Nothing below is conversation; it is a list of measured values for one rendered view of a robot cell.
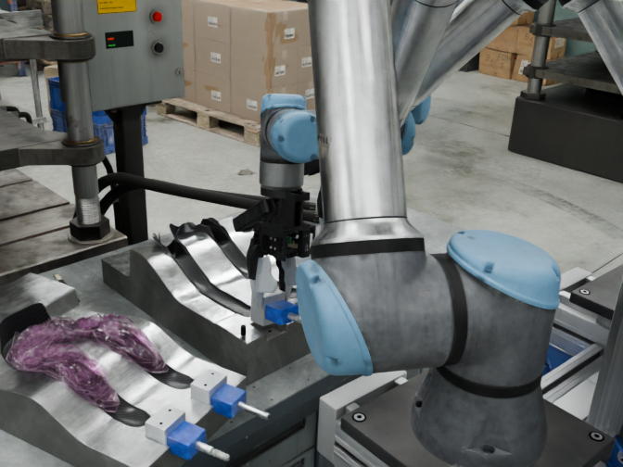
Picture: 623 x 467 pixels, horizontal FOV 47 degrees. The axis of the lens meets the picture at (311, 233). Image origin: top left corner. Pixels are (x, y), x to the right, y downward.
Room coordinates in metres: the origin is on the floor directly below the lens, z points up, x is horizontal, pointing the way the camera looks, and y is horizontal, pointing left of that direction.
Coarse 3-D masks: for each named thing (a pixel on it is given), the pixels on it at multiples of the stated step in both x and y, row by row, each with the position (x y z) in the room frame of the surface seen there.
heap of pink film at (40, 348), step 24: (24, 336) 1.02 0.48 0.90; (48, 336) 1.01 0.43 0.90; (72, 336) 1.03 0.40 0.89; (96, 336) 1.01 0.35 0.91; (120, 336) 1.01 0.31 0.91; (144, 336) 1.03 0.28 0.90; (24, 360) 0.95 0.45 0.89; (48, 360) 0.93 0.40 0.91; (72, 360) 0.92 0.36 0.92; (144, 360) 0.98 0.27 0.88; (72, 384) 0.89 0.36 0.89; (96, 384) 0.90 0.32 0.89
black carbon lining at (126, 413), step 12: (24, 312) 1.08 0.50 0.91; (36, 312) 1.09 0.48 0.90; (0, 324) 1.02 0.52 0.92; (12, 324) 1.05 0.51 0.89; (24, 324) 1.07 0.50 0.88; (36, 324) 1.09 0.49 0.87; (0, 336) 1.01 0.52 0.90; (12, 336) 1.05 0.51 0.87; (156, 372) 0.98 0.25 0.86; (168, 372) 0.99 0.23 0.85; (180, 372) 0.99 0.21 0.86; (168, 384) 0.96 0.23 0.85; (180, 384) 0.97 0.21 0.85; (120, 396) 0.91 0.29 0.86; (120, 408) 0.89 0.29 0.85; (132, 408) 0.89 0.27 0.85; (120, 420) 0.87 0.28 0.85; (132, 420) 0.87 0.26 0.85; (144, 420) 0.87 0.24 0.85
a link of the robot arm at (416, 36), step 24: (408, 0) 0.89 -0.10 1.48; (432, 0) 0.87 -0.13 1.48; (456, 0) 0.89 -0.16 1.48; (408, 24) 0.90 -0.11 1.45; (432, 24) 0.90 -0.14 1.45; (408, 48) 0.92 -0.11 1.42; (432, 48) 0.93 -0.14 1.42; (408, 72) 0.94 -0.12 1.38; (408, 96) 0.98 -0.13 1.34; (408, 120) 1.06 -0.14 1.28; (408, 144) 1.05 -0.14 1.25
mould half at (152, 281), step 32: (224, 224) 1.43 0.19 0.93; (128, 256) 1.40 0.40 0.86; (160, 256) 1.27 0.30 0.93; (192, 256) 1.30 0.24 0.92; (224, 256) 1.33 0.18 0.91; (128, 288) 1.31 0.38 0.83; (160, 288) 1.22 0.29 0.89; (192, 288) 1.22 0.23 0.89; (224, 288) 1.23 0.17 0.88; (160, 320) 1.22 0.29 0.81; (192, 320) 1.15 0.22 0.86; (224, 320) 1.10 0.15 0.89; (224, 352) 1.08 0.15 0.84; (256, 352) 1.05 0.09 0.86; (288, 352) 1.10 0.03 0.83
